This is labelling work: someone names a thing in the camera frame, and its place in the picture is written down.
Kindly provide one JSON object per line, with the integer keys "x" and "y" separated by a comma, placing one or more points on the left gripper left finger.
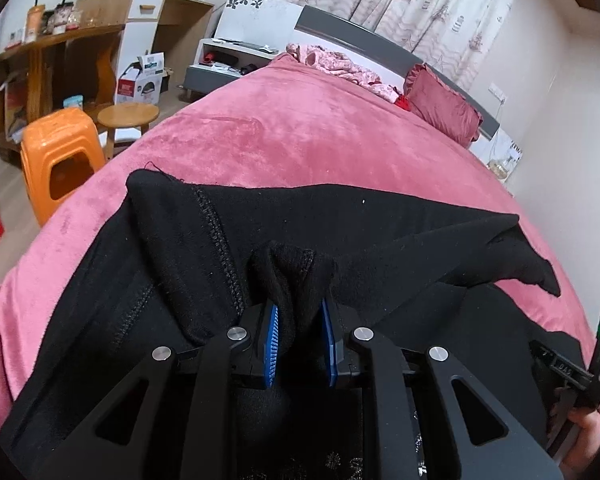
{"x": 166, "y": 418}

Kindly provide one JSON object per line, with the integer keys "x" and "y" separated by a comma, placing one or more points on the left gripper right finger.
{"x": 424, "y": 415}

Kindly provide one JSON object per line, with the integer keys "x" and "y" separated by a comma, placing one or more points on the black pants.
{"x": 324, "y": 443}

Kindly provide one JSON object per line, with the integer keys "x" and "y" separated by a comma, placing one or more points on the pink floral clothing pile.
{"x": 340, "y": 65}

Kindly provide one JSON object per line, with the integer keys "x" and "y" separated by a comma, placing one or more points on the person's right hand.
{"x": 587, "y": 444}

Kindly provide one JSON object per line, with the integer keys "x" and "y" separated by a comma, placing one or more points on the right white nightstand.
{"x": 500, "y": 154}

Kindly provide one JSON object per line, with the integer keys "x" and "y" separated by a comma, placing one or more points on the pink velvet bed cover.
{"x": 289, "y": 184}

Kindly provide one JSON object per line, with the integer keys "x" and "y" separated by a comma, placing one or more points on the dark red ruffled pillow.
{"x": 440, "y": 106}

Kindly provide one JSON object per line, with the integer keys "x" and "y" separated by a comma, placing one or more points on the small red cloth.
{"x": 402, "y": 102}

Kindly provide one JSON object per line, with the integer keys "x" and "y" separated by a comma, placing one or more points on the orange plastic stool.
{"x": 59, "y": 152}

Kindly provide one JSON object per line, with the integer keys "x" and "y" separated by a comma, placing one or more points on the grey and white headboard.
{"x": 276, "y": 23}

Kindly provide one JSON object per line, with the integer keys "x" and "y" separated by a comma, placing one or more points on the round wooden stool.
{"x": 125, "y": 115}

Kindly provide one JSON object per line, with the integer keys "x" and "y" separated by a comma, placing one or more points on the grey white nightstand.
{"x": 218, "y": 62}

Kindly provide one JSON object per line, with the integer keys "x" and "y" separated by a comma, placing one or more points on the white appliance cardboard box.
{"x": 141, "y": 81}

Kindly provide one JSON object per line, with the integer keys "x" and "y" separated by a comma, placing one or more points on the wooden desk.
{"x": 58, "y": 66}

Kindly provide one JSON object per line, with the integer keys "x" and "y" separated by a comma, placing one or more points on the white wooden drawer cabinet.
{"x": 143, "y": 27}

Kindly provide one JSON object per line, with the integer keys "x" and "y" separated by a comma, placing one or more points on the orange bottle on desk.
{"x": 34, "y": 22}

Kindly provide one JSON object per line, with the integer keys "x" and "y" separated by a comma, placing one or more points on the white wall socket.
{"x": 498, "y": 93}

